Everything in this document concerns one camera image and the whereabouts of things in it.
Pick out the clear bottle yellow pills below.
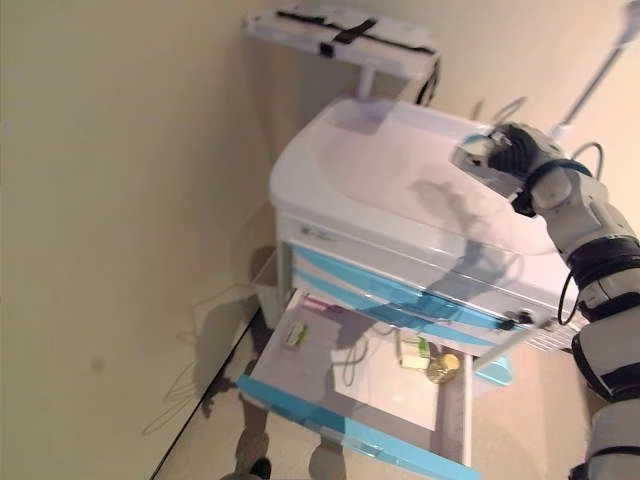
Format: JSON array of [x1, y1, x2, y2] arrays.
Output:
[[424, 352, 461, 385]]

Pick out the translucent white side bin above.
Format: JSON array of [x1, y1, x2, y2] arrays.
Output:
[[249, 249, 281, 321]]

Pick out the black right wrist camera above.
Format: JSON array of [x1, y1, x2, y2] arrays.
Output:
[[509, 182, 539, 219]]

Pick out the white bin blue lid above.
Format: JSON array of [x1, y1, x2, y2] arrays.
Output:
[[474, 349, 514, 386]]

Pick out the black cart keys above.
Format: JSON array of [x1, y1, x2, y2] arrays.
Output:
[[494, 309, 534, 334]]

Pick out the white side shelf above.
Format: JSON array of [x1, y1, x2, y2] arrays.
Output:
[[243, 2, 441, 99]]

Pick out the silver robot right leg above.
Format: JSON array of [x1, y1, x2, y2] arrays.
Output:
[[308, 434, 349, 480]]

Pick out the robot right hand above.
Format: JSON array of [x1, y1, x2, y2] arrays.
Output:
[[487, 122, 566, 182]]

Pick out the black shelf cable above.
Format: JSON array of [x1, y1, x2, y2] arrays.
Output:
[[417, 57, 444, 106]]

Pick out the shallow blue white drawer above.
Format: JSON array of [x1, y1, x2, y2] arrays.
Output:
[[292, 243, 551, 334], [289, 269, 506, 349]]

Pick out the white wire basket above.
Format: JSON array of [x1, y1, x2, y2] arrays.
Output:
[[529, 319, 576, 354]]

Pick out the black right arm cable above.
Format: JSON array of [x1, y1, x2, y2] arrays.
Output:
[[557, 142, 609, 326]]

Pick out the metal IV pole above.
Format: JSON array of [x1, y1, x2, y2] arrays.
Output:
[[549, 0, 640, 140]]

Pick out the small green white box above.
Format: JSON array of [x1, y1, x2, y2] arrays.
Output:
[[397, 334, 434, 371]]

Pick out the blue printed cart label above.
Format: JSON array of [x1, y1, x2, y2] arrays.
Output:
[[299, 224, 336, 241]]

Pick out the thin grey cable loops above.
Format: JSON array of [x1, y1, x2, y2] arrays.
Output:
[[472, 97, 529, 126]]

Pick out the deep blue white drawer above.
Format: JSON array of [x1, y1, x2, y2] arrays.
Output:
[[235, 289, 481, 471]]

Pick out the green white medicine box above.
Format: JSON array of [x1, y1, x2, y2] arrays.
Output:
[[283, 322, 311, 351]]

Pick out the white medical cart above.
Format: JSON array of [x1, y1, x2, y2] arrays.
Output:
[[252, 97, 586, 471]]

